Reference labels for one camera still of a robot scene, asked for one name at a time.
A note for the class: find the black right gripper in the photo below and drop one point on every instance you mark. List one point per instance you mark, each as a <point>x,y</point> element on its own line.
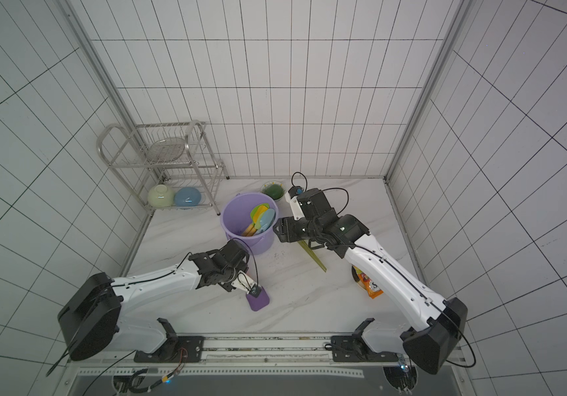
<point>283,229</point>

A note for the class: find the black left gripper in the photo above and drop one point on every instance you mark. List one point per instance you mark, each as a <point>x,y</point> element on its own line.
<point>226,286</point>

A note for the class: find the yellow spade orange handle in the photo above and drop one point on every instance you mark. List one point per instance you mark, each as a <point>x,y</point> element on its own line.
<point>249,231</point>

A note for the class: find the purple shovel pink handle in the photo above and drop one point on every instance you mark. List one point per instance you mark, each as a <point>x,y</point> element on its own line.
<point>257,298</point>

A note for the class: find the green trowel wooden handle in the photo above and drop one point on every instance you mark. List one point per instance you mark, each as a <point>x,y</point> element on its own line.
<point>257,212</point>

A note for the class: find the teal plastic shovel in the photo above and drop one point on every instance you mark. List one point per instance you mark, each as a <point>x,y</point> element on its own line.
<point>264,221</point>

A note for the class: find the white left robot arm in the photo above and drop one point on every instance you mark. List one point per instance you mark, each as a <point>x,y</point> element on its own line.
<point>99,317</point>

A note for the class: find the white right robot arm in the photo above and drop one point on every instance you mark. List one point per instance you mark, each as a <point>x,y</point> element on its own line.
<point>434,325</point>

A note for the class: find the green transparent watering can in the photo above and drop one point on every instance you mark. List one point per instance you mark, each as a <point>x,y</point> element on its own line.
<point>308,250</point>

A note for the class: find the purple plastic bucket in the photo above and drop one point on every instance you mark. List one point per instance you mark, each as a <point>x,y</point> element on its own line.
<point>235,219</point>

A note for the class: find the orange candy snack bag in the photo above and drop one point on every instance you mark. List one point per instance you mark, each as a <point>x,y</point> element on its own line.
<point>361,279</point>

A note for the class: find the blue bowl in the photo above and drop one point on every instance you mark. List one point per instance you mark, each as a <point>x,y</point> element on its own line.
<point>187,197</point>

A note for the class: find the pale green bowl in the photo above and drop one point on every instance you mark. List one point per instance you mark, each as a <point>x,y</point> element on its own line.
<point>160,196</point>

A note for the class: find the stainless steel dish rack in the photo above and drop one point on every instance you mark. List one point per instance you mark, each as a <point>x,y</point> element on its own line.
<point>124,152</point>

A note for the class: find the metal strainer dish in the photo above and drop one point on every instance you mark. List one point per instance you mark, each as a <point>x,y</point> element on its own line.
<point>168,150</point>

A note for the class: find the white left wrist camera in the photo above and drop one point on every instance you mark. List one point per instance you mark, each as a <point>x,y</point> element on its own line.
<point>247,284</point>

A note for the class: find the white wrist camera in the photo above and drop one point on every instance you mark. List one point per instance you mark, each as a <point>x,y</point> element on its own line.
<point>247,284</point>
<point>291,197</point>

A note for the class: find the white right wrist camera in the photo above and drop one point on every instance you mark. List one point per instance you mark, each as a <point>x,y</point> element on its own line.
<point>291,197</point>

